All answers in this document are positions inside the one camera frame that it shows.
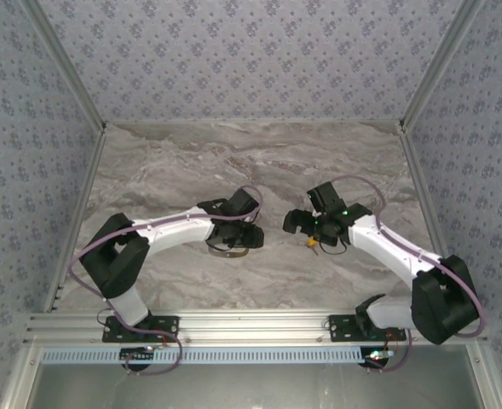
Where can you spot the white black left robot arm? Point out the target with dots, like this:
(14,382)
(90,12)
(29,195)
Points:
(174,234)

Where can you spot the wide aluminium base rail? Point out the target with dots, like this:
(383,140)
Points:
(255,326)

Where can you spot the yellow-headed key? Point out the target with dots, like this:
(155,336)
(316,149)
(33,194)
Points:
(312,243)

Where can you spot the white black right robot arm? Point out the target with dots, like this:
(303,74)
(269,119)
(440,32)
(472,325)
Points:
(387,247)

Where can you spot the aluminium corner post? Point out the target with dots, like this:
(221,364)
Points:
(68,64)
(439,64)

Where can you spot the aluminium frame bar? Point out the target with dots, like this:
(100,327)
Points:
(489,379)
(18,379)

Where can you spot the aluminium side rail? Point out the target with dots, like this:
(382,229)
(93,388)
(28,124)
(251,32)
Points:
(78,213)
(421,191)

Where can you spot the small circuit board with LEDs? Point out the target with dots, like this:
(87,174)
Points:
(137,353)
(376,355)

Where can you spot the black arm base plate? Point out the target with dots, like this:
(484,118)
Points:
(340,328)
(167,327)

